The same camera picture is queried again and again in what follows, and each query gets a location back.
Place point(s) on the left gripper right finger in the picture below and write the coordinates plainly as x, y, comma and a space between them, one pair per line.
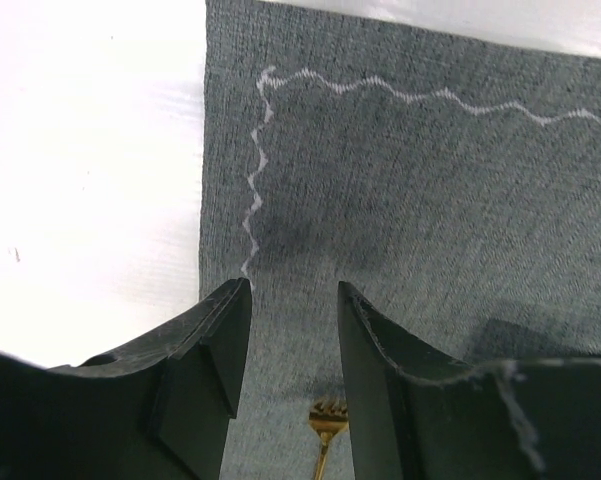
418, 413

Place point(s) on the gold fork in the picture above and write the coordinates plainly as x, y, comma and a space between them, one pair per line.
328, 418

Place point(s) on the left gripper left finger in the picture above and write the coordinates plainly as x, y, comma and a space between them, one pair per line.
156, 407

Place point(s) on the dark grey cloth placemat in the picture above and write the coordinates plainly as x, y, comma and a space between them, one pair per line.
456, 183

